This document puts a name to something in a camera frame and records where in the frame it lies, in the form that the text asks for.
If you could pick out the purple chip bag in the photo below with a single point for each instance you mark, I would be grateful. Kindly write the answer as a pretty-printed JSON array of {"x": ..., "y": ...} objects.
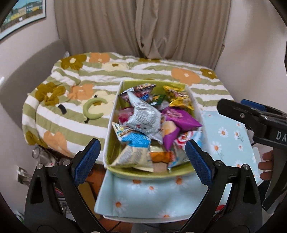
[{"x": 176, "y": 120}]

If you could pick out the blue white snack bag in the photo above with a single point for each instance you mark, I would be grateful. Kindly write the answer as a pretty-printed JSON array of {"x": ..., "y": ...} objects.
[{"x": 178, "y": 154}]

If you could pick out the striped floral blanket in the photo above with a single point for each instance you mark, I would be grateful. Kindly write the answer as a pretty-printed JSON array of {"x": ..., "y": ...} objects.
[{"x": 73, "y": 105}]

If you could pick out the right hand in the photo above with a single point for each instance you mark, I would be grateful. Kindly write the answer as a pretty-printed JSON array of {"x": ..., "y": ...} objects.
[{"x": 266, "y": 165}]

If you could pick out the pink strawberry snack bag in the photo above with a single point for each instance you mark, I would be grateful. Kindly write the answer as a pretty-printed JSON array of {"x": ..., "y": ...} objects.
[{"x": 124, "y": 115}]

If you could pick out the dark green snack packet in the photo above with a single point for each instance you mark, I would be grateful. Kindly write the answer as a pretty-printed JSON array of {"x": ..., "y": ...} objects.
[{"x": 157, "y": 100}]

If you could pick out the beige barcode snack bag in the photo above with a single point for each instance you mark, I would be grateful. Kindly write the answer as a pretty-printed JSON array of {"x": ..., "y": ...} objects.
[{"x": 135, "y": 157}]

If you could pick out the green cardboard storage box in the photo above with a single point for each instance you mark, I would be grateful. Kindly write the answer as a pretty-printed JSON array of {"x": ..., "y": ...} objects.
[{"x": 113, "y": 147}]

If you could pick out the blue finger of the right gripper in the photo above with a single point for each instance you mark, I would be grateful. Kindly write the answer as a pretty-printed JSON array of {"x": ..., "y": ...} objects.
[
  {"x": 253, "y": 104},
  {"x": 269, "y": 127}
]

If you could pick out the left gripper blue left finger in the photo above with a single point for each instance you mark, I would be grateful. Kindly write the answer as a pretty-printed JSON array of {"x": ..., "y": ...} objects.
[{"x": 43, "y": 212}]

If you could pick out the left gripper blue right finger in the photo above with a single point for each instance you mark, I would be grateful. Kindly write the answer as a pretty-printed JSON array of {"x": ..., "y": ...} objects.
[{"x": 231, "y": 203}]

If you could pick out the framed landscape picture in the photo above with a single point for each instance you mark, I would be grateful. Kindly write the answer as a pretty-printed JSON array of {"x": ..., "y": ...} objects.
[{"x": 22, "y": 14}]

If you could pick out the silver blue snack bag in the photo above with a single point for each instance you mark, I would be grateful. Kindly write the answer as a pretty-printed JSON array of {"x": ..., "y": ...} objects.
[{"x": 131, "y": 137}]

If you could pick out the yellow gold snack bag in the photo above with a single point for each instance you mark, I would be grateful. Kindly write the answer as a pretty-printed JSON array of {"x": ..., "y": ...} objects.
[{"x": 178, "y": 98}]

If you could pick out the brown chocolate snack bag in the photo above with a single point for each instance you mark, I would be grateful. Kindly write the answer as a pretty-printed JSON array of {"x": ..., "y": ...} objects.
[{"x": 142, "y": 91}]

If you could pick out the light blue daisy tablecloth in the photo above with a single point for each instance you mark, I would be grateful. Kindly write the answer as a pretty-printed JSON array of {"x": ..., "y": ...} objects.
[{"x": 227, "y": 141}]

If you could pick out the cream orange snack bag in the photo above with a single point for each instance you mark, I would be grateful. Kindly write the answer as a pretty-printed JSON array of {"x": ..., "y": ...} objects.
[{"x": 160, "y": 158}]

